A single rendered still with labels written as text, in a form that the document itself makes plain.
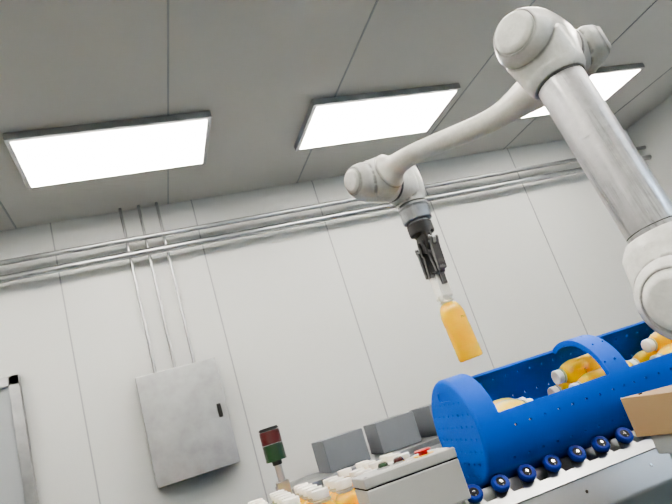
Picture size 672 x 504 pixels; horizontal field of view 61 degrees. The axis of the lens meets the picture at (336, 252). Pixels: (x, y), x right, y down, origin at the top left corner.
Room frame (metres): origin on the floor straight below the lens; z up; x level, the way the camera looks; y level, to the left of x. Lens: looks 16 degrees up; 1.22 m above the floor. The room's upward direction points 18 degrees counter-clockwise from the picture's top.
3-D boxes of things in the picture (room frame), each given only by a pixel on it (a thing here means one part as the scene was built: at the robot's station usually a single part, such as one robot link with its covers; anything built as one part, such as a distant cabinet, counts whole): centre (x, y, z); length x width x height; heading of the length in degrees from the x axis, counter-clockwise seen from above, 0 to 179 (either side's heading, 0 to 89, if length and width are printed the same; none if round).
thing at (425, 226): (1.62, -0.26, 1.63); 0.08 x 0.07 x 0.09; 17
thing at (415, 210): (1.63, -0.26, 1.71); 0.09 x 0.09 x 0.06
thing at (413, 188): (1.62, -0.25, 1.82); 0.13 x 0.11 x 0.16; 137
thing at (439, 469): (1.24, 0.00, 1.05); 0.20 x 0.10 x 0.10; 107
